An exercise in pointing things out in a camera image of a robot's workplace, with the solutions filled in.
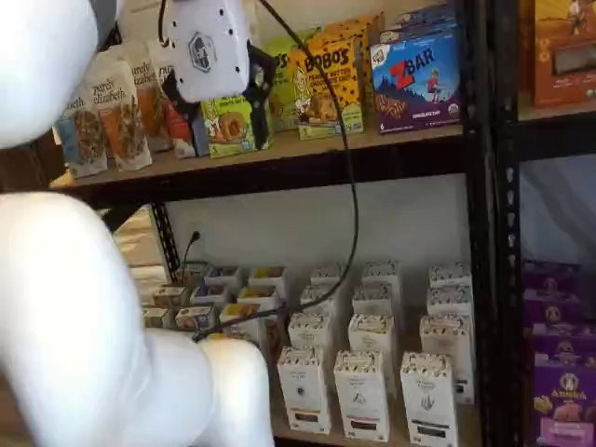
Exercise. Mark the orange snack box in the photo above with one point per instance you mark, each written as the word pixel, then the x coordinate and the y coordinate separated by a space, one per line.
pixel 563 60

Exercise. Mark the white box green strip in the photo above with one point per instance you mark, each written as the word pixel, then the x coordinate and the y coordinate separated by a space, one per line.
pixel 428 400
pixel 449 298
pixel 449 274
pixel 447 344

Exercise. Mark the purple Annie's box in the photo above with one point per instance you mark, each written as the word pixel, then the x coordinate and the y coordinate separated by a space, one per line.
pixel 554 309
pixel 565 347
pixel 565 405
pixel 551 277

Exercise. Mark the black metal shelf rack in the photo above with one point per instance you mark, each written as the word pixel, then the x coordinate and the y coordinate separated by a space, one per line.
pixel 508 195
pixel 476 186

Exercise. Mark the yellow Bobo's peanut butter box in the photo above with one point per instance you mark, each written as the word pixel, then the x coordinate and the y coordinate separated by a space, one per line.
pixel 326 93
pixel 363 42

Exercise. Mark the granola bag red label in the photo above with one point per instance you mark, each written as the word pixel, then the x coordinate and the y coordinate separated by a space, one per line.
pixel 179 130

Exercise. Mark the small cracker box blue print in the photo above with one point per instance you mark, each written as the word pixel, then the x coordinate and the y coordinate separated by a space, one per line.
pixel 195 317
pixel 209 293
pixel 222 274

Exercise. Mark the green Bobo's apple pie box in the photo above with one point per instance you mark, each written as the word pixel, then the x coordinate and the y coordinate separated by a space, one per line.
pixel 233 128
pixel 284 84

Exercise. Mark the white box orange strip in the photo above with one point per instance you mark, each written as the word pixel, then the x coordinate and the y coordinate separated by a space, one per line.
pixel 316 295
pixel 309 328
pixel 326 274
pixel 305 391

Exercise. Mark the granola bag orange label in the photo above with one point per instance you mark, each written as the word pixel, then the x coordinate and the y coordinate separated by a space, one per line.
pixel 121 121
pixel 149 102

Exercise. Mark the granola bag blue label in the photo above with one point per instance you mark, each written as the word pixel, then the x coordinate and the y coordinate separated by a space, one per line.
pixel 81 135

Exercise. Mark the small cracker box brown print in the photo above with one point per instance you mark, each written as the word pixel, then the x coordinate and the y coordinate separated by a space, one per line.
pixel 156 317
pixel 191 274
pixel 170 295

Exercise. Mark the small cracker box yellow print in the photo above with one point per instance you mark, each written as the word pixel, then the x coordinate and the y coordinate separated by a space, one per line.
pixel 242 316
pixel 267 275
pixel 257 295

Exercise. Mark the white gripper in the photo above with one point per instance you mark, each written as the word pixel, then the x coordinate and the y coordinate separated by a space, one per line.
pixel 209 46

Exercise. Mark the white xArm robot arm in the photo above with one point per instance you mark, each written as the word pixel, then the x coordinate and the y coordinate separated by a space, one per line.
pixel 70 326

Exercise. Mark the purple ZBar box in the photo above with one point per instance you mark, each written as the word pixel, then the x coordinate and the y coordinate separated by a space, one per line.
pixel 419 21
pixel 414 84

